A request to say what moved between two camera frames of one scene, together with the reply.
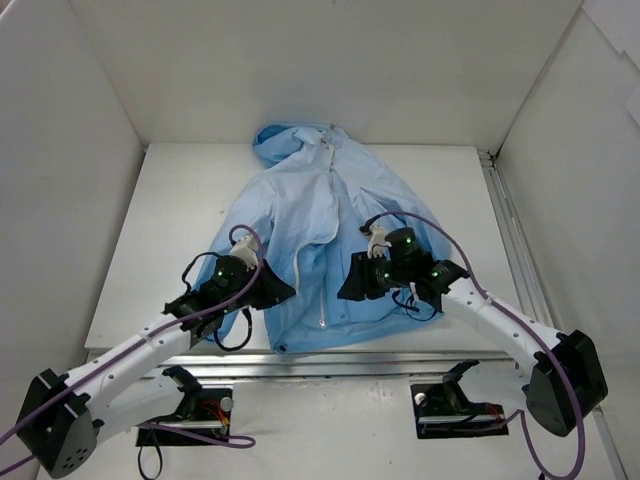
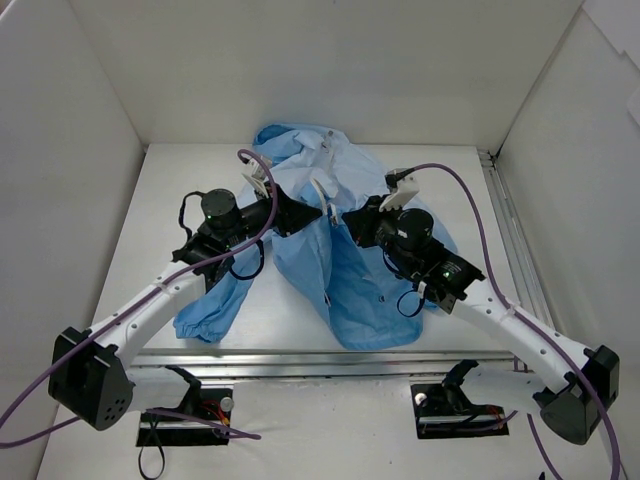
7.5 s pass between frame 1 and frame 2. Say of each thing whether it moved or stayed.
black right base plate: stayed
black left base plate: stayed
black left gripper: moved
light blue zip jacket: moved
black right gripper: moved
